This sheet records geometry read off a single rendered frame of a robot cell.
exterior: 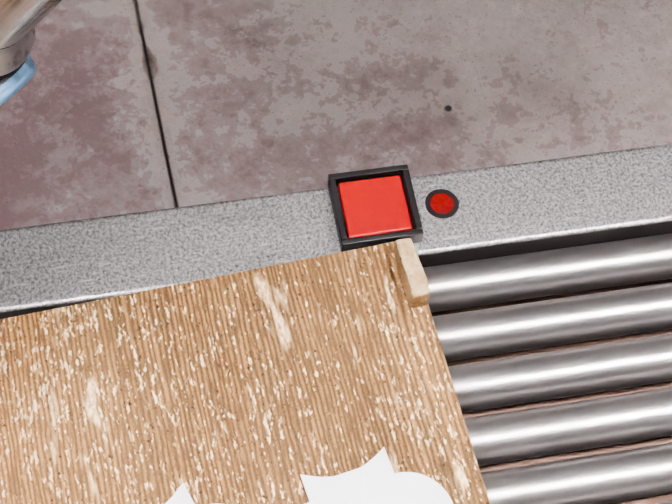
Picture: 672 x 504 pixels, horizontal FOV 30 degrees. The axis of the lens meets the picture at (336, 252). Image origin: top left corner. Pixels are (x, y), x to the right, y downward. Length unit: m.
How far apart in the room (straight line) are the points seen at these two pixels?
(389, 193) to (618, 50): 1.40
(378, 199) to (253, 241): 0.12
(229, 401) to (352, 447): 0.11
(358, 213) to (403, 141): 1.17
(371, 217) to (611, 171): 0.24
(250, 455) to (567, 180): 0.41
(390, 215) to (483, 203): 0.09
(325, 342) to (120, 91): 1.36
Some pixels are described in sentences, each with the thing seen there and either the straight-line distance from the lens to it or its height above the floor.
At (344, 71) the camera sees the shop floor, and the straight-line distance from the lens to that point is 2.40.
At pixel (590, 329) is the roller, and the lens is 1.15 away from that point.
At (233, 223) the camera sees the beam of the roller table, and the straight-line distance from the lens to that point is 1.16.
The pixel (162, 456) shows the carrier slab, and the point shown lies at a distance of 1.05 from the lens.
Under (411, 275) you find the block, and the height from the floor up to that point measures 0.96.
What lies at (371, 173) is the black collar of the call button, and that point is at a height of 0.93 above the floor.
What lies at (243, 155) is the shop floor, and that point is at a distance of 2.29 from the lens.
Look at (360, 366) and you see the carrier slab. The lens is 1.08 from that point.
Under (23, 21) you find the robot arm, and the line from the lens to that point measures 1.01.
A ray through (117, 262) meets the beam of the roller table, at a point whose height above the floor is 0.92.
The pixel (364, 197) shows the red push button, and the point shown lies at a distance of 1.16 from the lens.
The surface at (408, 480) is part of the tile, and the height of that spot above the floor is 0.94.
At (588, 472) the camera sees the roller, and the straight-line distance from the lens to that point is 1.09.
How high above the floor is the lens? 1.93
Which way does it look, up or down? 62 degrees down
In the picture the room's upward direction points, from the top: 5 degrees clockwise
